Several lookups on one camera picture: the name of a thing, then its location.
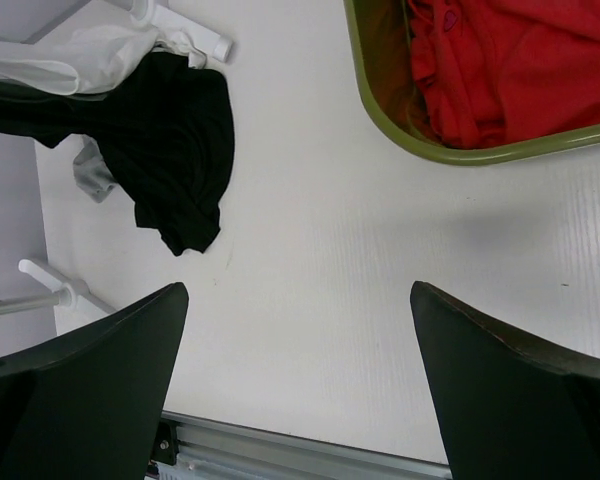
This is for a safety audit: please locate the metal clothes rack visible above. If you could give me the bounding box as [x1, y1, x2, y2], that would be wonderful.
[0, 1, 234, 318]

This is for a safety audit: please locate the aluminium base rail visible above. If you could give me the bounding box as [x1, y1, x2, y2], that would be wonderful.
[146, 411, 452, 479]

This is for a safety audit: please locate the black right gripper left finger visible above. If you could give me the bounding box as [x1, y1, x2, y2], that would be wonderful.
[0, 283, 189, 479]

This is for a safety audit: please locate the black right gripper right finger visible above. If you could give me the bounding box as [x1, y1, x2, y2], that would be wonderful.
[410, 281, 600, 479]

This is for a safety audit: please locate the grey tank top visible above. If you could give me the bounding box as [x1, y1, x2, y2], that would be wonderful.
[72, 136, 118, 203]

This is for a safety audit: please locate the white tank top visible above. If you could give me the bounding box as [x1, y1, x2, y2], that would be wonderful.
[0, 25, 206, 96]

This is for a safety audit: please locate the olive green plastic bin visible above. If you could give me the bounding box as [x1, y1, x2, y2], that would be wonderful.
[344, 1, 600, 166]

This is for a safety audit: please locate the red tank top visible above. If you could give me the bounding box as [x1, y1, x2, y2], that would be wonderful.
[408, 1, 600, 149]

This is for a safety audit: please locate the black tank top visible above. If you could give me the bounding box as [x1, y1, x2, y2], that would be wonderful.
[0, 52, 235, 256]

